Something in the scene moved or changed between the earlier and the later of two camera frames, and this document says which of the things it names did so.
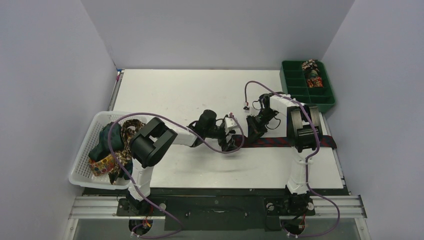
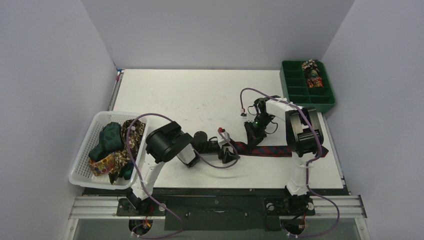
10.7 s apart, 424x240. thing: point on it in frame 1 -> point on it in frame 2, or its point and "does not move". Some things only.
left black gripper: [225, 146] -> [226, 156]
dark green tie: [102, 149] does not move
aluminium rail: [106, 207] does not move
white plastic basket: [81, 175] does not move
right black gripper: [252, 124] does not move
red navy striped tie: [244, 141] -> [277, 150]
